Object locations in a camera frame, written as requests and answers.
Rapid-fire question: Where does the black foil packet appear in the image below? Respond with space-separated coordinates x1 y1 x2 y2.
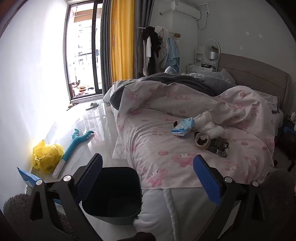
206 137 230 157

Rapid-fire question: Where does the blue patterned quilt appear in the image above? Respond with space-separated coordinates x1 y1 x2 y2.
187 71 236 85

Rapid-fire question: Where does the dark tape roll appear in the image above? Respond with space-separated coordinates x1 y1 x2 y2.
194 131 211 150

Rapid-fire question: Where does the beige pillow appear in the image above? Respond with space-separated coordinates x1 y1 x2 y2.
218 68 236 85

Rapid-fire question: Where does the yellow plastic bag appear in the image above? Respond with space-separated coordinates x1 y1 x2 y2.
32 139 65 174

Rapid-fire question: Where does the round white mirror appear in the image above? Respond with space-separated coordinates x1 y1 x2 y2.
205 39 221 62

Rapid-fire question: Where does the black framed glass door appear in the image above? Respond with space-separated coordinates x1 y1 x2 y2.
66 2 104 101

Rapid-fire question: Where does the white hanging shirt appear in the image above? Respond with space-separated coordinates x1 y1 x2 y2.
145 36 152 59

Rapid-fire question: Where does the blue printed bag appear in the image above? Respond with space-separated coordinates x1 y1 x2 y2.
17 167 61 205

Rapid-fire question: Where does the white hanging jacket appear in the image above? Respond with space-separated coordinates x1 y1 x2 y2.
154 26 171 70

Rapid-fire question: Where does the light blue hanging garment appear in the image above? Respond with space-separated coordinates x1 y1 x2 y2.
167 37 181 73

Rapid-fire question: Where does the clothes rack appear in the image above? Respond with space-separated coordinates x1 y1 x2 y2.
138 26 181 39

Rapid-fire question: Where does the grey fleece blanket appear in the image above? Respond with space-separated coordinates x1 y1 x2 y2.
109 72 236 110

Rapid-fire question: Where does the white air conditioner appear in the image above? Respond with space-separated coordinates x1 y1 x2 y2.
157 1 201 19

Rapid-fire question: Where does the blue printed tissue packet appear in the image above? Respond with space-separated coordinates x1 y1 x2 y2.
171 117 195 137

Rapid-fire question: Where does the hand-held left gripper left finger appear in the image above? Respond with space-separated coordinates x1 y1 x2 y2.
24 153 103 241

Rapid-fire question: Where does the dark plastic trash bin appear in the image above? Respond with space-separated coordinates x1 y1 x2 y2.
81 167 142 225

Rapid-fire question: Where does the white duvet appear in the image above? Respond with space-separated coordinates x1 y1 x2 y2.
103 80 232 241

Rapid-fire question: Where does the air conditioner power cord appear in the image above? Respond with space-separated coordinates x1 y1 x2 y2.
196 6 210 30

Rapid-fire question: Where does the pink printed blanket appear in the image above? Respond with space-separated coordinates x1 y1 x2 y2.
117 82 281 189

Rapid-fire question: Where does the yellow curtain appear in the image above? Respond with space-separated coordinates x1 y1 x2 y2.
110 0 135 81

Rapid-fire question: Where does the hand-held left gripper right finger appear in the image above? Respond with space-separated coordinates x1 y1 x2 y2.
193 155 271 241

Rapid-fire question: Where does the black hanging garment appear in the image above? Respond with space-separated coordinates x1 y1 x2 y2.
142 26 162 76

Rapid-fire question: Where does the blue dinosaur plush stick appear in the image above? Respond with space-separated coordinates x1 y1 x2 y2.
53 128 95 179

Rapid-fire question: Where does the bubble wrap sheet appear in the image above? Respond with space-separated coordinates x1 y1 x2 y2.
112 137 127 161

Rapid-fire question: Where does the beige upholstered headboard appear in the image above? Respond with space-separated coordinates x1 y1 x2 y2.
218 53 291 116

